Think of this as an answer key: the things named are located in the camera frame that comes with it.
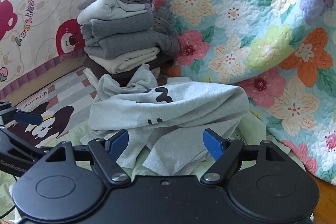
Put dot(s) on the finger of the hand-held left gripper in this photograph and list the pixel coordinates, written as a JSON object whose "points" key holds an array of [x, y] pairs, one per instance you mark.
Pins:
{"points": [[27, 118], [15, 140]]}

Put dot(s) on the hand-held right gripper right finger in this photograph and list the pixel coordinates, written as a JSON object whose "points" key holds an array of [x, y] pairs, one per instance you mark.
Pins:
{"points": [[211, 144]]}

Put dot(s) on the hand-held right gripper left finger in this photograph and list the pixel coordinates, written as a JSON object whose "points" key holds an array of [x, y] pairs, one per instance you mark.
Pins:
{"points": [[118, 142]]}

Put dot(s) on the stack of folded clothes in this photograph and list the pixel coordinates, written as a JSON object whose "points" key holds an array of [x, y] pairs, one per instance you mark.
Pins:
{"points": [[118, 37]]}

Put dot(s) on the floral quilt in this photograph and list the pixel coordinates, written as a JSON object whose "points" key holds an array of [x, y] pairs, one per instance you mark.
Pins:
{"points": [[236, 29]]}

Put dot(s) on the light grey printed t-shirt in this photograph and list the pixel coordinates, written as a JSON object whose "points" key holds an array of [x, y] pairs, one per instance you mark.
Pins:
{"points": [[183, 108]]}

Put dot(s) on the bear printed bed cover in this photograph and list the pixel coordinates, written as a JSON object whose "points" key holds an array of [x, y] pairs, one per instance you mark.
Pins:
{"points": [[39, 29]]}

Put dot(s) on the beige bed base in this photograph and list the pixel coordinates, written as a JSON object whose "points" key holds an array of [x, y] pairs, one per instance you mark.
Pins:
{"points": [[60, 69]]}

